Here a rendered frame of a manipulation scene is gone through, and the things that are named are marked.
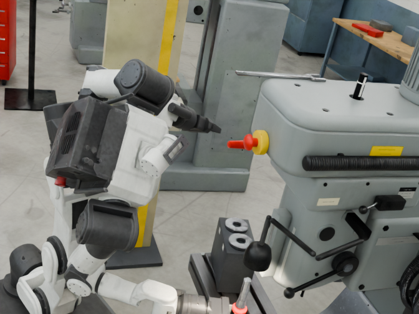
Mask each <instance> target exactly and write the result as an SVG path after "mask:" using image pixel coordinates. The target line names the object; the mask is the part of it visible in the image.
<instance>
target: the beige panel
mask: <svg viewBox="0 0 419 314"><path fill-rule="evenodd" d="M188 3H189V0H108V4H107V18H106V25H105V39H104V53H103V61H102V66H103V67H105V68H106V69H121V68H122V67H123V66H124V65H125V64H126V63H127V62H128V61H129V60H132V59H139V60H141V61H142V62H144V63H145V65H147V66H149V67H151V68H153V69H154V70H156V71H158V72H159V73H161V74H163V75H167V76H169V77H170V78H171V79H172V80H173V81H174V83H175V85H176V78H177V73H178V66H179V61H180V54H181V46H182V42H183V34H184V30H185V22H186V15H187V10H188ZM160 180H161V178H160ZM159 188H160V182H159V185H158V191H157V194H156V195H155V197H154V198H153V199H152V200H151V201H150V202H149V203H148V204H147V205H146V206H140V207H136V208H137V213H138V223H139V235H138V240H137V243H136V245H135V247H134V248H133V250H132V251H130V252H123V251H122V250H117V251H116V252H115V253H114V254H113V255H112V256H111V257H110V258H109V259H108V260H107V261H108V262H107V264H106V270H114V269H131V268H140V267H157V266H162V265H163V262H162V259H161V256H160V253H159V250H158V247H157V244H156V242H155V238H154V236H153V233H152V231H153V224H154V219H155V212H156V207H157V200H158V192H159Z"/></svg>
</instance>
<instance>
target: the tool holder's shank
mask: <svg viewBox="0 0 419 314"><path fill-rule="evenodd" d="M251 282H252V280H251V279H250V278H249V277H246V278H244V280H243V284H242V287H241V291H240V294H239V298H238V300H237V302H236V308H237V309H238V310H243V308H245V307H246V299H247V296H248V292H249V288H250V286H251Z"/></svg>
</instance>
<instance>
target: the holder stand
mask: <svg viewBox="0 0 419 314"><path fill-rule="evenodd" d="M253 241H254V237H253V233H252V230H251V227H250V224H249V220H247V219H240V218H236V217H231V218H225V217H219V220H218V225H217V228H216V234H215V237H214V242H213V247H212V250H211V260H212V263H213V270H214V277H215V281H216V288H217V292H225V293H240V291H241V287H242V284H243V280H244V278H246V277H249V278H250V279H253V274H254V271H253V270H250V269H248V268H247V267H246V266H245V265H244V263H243V257H244V253H245V250H246V248H247V247H248V246H249V244H250V243H251V242H253Z"/></svg>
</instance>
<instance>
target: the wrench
mask: <svg viewBox="0 0 419 314"><path fill-rule="evenodd" d="M235 73H236V74H237V75H240V76H252V77H272V78H284V79H305V80H311V81H316V82H326V79H325V78H320V74H305V75H302V74H282V73H271V72H252V71H240V70H236V71H235Z"/></svg>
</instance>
